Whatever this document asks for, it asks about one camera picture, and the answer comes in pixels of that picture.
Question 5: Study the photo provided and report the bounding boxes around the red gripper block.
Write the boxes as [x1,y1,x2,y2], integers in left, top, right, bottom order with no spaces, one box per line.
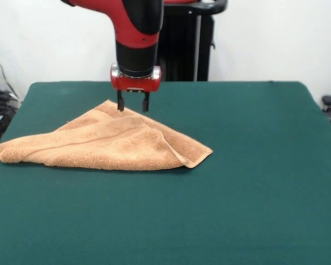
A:
[110,63,163,113]

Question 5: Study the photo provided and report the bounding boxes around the orange terry towel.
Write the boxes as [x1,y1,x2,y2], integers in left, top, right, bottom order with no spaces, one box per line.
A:
[0,99,213,169]

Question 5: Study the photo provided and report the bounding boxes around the dark green table cloth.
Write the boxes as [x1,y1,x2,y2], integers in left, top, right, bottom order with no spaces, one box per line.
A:
[0,81,331,265]

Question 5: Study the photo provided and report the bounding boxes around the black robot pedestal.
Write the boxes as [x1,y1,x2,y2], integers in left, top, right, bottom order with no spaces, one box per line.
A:
[161,0,228,82]

